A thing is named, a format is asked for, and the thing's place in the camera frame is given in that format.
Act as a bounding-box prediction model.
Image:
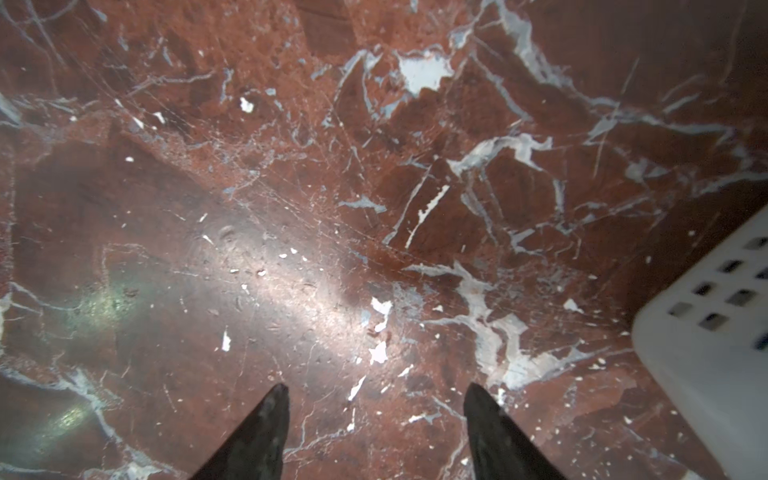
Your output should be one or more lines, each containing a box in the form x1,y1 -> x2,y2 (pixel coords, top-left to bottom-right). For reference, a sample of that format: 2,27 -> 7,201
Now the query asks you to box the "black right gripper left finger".
191,383 -> 290,480

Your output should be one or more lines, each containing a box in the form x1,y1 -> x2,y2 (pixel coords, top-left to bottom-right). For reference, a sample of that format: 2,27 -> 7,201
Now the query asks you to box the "white plastic basket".
632,209 -> 767,479

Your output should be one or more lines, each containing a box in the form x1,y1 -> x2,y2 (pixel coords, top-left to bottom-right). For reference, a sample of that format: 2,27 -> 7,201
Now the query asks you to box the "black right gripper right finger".
463,383 -> 566,480

